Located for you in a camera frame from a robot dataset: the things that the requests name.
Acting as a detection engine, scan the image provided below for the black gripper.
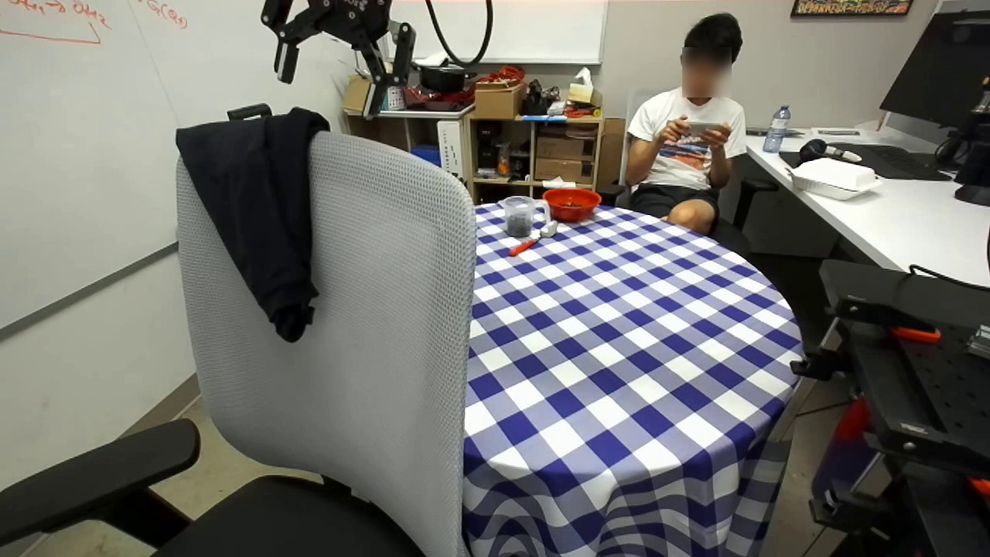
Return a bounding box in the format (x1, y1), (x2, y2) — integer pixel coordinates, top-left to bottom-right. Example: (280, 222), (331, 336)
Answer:
(259, 0), (396, 92)

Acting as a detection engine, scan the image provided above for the dark navy cloth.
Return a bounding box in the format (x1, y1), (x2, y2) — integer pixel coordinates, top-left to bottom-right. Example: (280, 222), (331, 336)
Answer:
(172, 106), (333, 347)

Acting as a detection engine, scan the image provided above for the white mesh chair backrest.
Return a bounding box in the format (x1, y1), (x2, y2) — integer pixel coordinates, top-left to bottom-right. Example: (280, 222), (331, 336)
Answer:
(172, 126), (481, 557)

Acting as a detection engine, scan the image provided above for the black chair seat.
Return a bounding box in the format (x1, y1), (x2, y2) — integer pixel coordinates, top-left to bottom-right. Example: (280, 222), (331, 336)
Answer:
(153, 474), (426, 557)

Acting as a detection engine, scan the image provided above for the black chair armrest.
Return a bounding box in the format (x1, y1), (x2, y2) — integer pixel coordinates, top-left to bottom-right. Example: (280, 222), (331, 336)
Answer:
(0, 418), (204, 552)

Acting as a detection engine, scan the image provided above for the small open cardboard box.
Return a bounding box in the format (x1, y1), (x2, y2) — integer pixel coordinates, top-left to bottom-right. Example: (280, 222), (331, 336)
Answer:
(340, 75), (381, 118)

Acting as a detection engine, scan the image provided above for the black pot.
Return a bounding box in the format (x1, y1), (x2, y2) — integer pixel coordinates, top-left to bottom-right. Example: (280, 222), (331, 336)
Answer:
(416, 62), (469, 98)

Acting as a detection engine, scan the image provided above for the brown cardboard box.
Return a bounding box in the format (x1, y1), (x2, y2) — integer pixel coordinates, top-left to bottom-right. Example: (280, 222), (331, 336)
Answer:
(473, 82), (525, 122)

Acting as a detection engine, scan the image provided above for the wooden shelf unit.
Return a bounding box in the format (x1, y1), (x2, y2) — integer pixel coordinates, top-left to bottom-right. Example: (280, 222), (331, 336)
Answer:
(344, 106), (613, 204)

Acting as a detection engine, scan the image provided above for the white projection screen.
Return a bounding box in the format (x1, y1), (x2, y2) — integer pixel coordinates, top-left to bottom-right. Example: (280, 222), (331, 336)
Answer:
(378, 0), (610, 68)

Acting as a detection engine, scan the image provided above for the grey translucent cup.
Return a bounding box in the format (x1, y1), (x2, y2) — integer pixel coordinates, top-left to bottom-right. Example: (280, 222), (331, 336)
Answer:
(497, 196), (538, 240)

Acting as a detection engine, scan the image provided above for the tissue box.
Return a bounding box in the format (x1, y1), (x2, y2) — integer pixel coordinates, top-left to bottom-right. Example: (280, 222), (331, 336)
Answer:
(562, 65), (600, 109)

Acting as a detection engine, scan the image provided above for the red bowl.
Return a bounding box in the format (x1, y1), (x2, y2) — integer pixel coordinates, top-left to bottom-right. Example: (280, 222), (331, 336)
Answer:
(541, 184), (602, 227)

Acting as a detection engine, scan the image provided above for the seated person in white shirt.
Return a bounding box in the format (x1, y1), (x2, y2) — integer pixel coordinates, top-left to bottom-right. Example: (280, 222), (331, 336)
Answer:
(623, 12), (748, 237)

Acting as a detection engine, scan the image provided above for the blue white checkered tablecloth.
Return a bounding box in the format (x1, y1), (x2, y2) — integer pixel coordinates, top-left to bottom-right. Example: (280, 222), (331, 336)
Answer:
(459, 198), (808, 557)

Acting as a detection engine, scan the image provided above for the clear water bottle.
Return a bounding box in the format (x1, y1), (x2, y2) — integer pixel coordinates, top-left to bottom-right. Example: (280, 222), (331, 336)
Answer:
(765, 101), (796, 158)

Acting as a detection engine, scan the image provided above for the white foam container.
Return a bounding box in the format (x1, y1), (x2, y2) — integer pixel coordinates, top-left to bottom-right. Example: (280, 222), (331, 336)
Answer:
(790, 156), (882, 201)

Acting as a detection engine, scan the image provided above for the framed picture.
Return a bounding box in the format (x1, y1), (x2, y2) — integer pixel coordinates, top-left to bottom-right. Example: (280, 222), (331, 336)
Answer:
(790, 0), (916, 18)

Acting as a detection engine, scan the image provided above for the black keyboard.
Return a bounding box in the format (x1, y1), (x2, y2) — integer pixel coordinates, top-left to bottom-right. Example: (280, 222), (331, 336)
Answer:
(832, 141), (947, 184)

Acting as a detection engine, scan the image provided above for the black computer monitor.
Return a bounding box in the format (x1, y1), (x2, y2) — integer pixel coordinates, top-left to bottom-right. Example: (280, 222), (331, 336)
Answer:
(879, 8), (990, 134)

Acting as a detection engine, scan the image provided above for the black equipment cart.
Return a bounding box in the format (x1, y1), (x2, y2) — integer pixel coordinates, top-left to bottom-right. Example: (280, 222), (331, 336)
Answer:
(801, 257), (990, 557)

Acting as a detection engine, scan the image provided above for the black luggage handle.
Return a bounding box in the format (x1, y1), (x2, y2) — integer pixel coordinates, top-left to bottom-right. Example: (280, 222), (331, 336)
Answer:
(225, 101), (277, 126)

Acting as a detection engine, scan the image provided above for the black looped cable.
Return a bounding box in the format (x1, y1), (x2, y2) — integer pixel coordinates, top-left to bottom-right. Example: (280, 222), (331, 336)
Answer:
(424, 0), (497, 70)

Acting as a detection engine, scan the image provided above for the red clamp handle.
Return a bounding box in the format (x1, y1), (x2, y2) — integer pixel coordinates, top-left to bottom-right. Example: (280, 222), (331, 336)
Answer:
(832, 395), (877, 445)

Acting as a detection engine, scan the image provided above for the orange clamp handle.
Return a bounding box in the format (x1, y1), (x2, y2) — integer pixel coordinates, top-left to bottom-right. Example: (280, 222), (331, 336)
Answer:
(890, 324), (947, 347)

